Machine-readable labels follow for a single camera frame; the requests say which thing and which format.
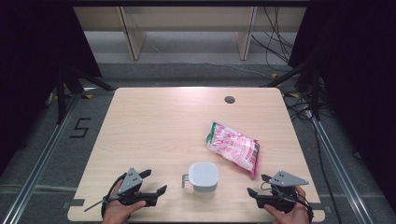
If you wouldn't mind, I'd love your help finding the black curtain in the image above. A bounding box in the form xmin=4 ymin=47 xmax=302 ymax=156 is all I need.
xmin=288 ymin=0 xmax=396 ymax=204
xmin=0 ymin=0 xmax=103 ymax=175

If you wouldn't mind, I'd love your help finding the aluminium floor rail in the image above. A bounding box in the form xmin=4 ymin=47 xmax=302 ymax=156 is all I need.
xmin=0 ymin=92 xmax=82 ymax=224
xmin=311 ymin=117 xmax=375 ymax=224

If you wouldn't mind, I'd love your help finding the tangle of black floor cables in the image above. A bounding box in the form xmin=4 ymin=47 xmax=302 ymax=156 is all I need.
xmin=283 ymin=91 xmax=316 ymax=123

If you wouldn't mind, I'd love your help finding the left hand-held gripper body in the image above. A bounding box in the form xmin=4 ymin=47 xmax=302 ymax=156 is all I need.
xmin=116 ymin=167 xmax=158 ymax=207

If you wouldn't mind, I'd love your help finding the grey lanyard loop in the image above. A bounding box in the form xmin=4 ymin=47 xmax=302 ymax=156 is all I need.
xmin=83 ymin=194 xmax=121 ymax=213

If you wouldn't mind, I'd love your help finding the grey table edge bracket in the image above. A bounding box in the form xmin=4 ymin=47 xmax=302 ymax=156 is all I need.
xmin=61 ymin=198 xmax=86 ymax=210

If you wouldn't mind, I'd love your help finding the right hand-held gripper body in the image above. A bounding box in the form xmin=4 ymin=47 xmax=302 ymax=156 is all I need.
xmin=256 ymin=170 xmax=310 ymax=215

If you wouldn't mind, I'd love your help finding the person's right hand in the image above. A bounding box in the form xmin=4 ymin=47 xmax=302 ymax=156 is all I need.
xmin=263 ymin=185 xmax=312 ymax=224

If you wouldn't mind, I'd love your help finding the small grey square tag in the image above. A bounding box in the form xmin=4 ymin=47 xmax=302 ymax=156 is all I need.
xmin=309 ymin=202 xmax=332 ymax=215

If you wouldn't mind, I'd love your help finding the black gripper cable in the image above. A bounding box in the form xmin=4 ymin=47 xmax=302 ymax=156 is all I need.
xmin=100 ymin=173 xmax=128 ymax=218
xmin=293 ymin=188 xmax=315 ymax=224

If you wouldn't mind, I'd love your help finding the black tripod stand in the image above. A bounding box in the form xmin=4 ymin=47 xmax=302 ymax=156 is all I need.
xmin=55 ymin=64 xmax=117 ymax=125
xmin=261 ymin=57 xmax=322 ymax=121

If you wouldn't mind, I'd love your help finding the pink and white plastic bag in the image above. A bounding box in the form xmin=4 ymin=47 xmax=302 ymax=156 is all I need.
xmin=205 ymin=120 xmax=262 ymax=180

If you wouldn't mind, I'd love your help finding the light wooden shelf unit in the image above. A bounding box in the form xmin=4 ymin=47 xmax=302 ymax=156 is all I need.
xmin=73 ymin=6 xmax=307 ymax=62

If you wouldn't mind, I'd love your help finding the person's left hand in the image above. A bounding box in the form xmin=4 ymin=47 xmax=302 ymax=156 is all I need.
xmin=102 ymin=180 xmax=148 ymax=224

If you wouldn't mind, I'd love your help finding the bundle of black hanging cables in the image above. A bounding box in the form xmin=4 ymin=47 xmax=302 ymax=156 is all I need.
xmin=250 ymin=6 xmax=296 ymax=73

